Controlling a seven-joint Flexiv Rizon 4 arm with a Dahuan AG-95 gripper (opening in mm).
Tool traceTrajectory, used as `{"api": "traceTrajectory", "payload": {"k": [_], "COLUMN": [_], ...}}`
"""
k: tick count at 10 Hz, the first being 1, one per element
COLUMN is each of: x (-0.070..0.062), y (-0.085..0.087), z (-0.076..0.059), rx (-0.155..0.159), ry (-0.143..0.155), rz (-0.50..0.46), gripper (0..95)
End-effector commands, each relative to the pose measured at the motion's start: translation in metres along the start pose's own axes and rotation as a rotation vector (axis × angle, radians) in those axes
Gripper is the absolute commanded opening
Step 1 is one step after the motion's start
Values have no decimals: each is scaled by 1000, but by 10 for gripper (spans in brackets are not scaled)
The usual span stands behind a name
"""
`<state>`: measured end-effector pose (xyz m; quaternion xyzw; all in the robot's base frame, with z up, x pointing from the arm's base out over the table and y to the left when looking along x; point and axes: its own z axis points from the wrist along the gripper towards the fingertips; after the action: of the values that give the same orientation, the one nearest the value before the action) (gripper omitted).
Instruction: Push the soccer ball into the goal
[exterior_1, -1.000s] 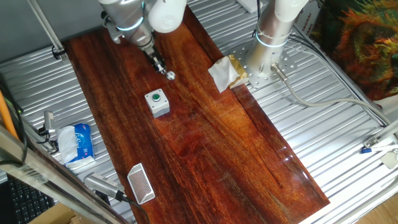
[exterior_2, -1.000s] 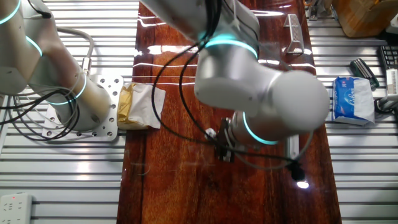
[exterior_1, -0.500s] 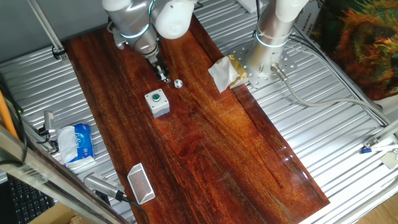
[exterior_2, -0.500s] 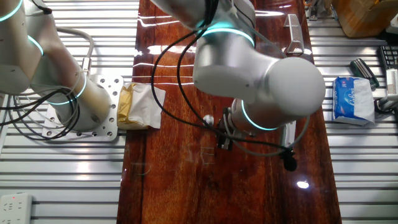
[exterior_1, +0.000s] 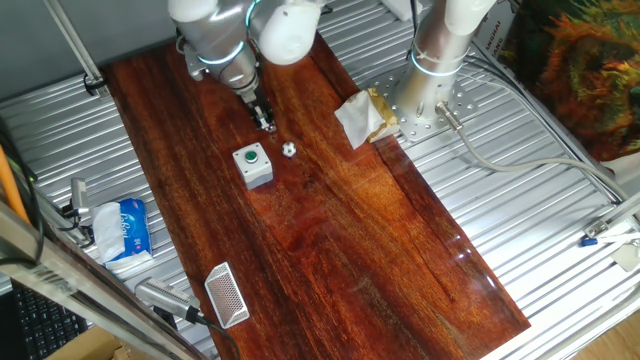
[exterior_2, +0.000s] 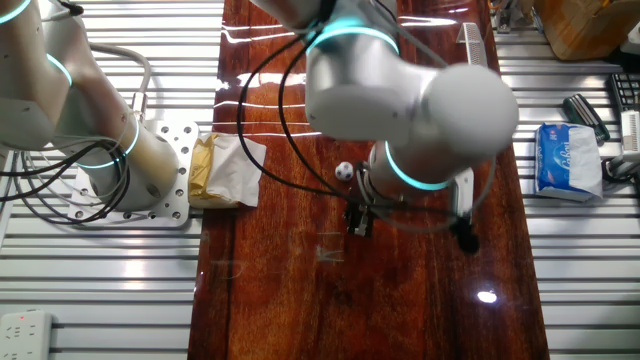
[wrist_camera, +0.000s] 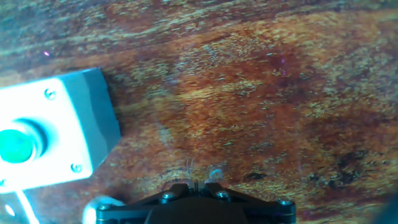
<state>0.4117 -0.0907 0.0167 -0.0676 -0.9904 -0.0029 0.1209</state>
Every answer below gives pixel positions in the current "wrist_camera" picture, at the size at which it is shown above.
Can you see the small black white soccer ball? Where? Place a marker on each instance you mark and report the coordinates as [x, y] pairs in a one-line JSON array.
[[89, 213]]

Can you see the white box with green button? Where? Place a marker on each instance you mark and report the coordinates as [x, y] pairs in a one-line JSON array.
[[62, 124]]

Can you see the red-brown wooden board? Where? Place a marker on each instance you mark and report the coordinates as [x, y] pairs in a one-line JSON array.
[[248, 93]]

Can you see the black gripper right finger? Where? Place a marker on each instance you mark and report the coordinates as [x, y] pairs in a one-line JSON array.
[[242, 201]]

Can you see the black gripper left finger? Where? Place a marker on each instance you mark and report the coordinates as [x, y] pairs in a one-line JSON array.
[[155, 202]]

